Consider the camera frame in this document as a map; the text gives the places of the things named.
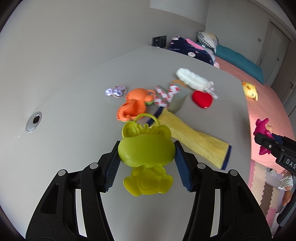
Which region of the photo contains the red heart toy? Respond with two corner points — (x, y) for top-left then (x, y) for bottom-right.
(192, 90), (213, 108)

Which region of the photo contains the bed with pink sheet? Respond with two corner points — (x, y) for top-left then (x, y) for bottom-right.
(216, 57), (295, 173)

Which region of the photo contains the white wardrobe door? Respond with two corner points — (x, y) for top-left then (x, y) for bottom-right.
(256, 19), (290, 66)

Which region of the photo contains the teal bolster pillow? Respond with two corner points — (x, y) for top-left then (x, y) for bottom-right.
(215, 45), (264, 85)

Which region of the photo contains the orange seahorse toy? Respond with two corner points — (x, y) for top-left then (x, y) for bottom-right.
(116, 88), (156, 122)

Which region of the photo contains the silver desk cable grommet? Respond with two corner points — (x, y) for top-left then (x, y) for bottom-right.
(26, 111), (42, 133)

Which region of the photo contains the black wall socket panel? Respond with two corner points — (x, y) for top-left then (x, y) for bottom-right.
(152, 36), (167, 48)

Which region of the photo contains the yellow towel blue trim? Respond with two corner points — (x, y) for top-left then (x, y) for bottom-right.
(154, 108), (232, 170)

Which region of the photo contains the crumpled white tissue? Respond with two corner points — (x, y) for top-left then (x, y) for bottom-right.
(278, 174), (293, 191)

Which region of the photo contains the checkered pillow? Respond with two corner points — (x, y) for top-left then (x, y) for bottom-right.
(197, 32), (219, 53)

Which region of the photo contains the colourful foam floor mat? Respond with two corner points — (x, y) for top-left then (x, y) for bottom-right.
(248, 160), (284, 227)

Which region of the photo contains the yellow-green frog toy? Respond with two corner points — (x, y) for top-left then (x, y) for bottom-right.
(118, 113), (176, 196)

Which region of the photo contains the navy patterned blanket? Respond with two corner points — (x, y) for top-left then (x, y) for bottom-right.
(168, 37), (215, 66)

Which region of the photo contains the magenta plastic toy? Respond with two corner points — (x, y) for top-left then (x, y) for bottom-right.
(253, 118), (274, 155)

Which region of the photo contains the right hand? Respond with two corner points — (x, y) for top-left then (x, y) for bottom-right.
(282, 171), (292, 206)

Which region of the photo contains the yellow duck plush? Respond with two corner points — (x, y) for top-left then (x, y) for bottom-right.
(242, 82), (258, 101)

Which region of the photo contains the grey foam corner guard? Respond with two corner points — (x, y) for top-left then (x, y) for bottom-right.
(154, 79), (189, 113)

